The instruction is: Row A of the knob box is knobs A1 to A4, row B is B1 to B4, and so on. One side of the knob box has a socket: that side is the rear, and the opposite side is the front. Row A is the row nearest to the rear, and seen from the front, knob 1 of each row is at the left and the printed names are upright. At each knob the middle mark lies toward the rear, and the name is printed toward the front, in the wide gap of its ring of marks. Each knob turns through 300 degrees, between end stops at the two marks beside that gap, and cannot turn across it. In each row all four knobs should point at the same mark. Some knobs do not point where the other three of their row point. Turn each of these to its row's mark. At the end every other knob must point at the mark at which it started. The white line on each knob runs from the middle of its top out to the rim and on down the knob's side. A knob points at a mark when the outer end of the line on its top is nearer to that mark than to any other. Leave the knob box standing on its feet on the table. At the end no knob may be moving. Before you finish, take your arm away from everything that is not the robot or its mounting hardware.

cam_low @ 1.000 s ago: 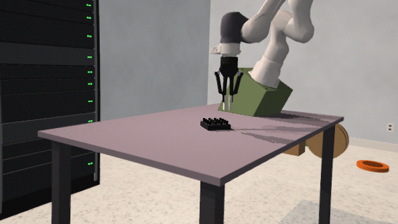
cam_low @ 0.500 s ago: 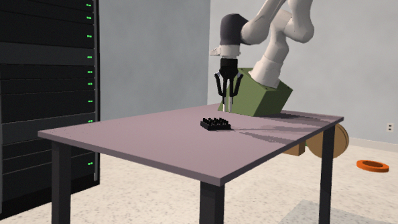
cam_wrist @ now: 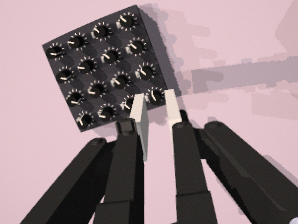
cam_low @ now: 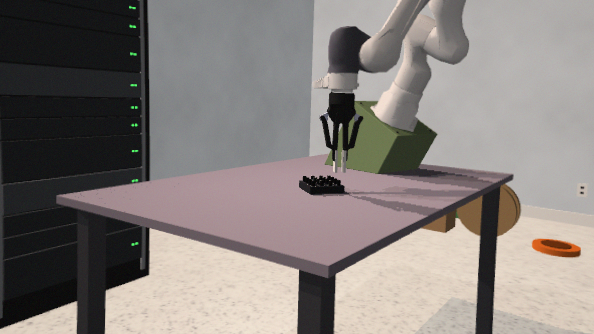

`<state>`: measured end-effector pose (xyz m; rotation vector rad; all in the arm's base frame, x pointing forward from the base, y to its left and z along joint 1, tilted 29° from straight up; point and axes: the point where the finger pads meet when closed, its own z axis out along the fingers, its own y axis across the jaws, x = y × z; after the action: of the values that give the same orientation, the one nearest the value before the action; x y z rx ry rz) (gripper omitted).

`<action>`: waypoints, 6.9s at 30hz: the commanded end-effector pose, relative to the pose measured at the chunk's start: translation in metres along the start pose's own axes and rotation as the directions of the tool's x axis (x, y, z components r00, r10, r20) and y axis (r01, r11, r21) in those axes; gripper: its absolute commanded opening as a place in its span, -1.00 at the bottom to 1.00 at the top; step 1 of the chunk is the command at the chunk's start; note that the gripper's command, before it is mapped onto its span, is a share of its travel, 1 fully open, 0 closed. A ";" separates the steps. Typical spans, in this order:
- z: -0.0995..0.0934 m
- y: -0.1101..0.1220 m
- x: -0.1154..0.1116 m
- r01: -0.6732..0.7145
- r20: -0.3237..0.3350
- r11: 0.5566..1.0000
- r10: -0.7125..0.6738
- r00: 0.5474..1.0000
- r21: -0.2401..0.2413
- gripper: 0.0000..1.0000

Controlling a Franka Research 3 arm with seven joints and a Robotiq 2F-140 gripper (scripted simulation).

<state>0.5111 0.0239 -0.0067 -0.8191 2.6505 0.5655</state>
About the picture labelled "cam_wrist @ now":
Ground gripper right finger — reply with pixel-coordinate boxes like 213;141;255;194
164;89;298;224

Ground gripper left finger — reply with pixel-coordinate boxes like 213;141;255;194
20;93;149;224

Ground black knob box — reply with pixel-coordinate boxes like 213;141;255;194
42;4;168;133

